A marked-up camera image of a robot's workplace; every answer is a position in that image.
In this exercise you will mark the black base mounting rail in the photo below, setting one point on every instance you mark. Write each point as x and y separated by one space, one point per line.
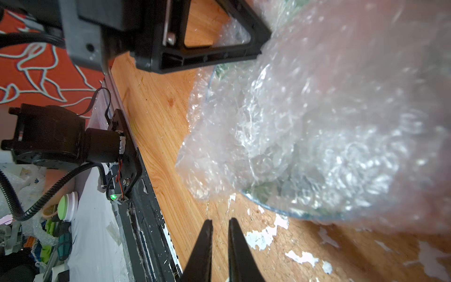
147 243

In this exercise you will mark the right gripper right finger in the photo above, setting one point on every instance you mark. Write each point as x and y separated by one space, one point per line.
242 266

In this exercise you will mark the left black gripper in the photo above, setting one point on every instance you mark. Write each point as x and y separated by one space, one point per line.
95 32

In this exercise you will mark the pink bubble wrap sheet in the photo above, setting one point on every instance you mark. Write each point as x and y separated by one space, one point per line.
389 63

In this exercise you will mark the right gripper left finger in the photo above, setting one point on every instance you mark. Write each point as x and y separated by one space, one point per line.
198 268

